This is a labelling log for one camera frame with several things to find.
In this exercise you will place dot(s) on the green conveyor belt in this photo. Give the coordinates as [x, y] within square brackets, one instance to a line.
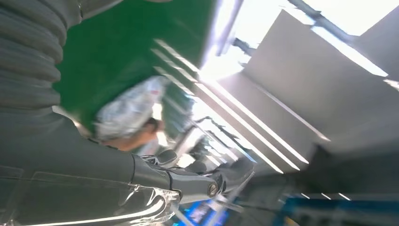
[124, 40]

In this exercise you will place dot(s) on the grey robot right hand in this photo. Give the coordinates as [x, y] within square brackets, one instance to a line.
[62, 162]

